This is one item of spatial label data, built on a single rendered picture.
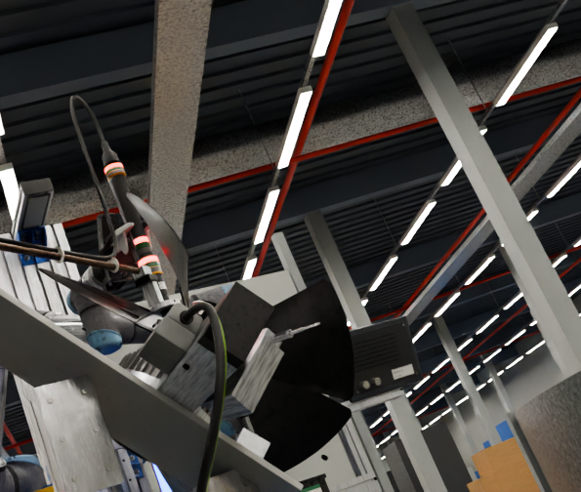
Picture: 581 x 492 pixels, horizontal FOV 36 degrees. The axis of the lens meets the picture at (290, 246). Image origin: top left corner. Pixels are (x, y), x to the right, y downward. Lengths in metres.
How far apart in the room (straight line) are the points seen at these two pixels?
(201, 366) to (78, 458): 0.29
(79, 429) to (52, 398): 0.07
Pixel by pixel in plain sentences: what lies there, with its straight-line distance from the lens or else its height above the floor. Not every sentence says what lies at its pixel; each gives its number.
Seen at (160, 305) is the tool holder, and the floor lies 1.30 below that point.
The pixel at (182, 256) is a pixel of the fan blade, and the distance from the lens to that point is 1.53.
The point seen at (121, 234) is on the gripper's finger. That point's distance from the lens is 1.98.
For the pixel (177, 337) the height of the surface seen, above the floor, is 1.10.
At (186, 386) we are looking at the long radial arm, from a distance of 1.49.
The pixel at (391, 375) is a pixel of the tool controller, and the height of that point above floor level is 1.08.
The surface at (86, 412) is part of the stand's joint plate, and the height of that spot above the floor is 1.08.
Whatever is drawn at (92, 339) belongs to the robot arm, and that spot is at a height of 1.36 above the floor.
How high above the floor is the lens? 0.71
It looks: 19 degrees up
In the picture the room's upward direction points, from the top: 23 degrees counter-clockwise
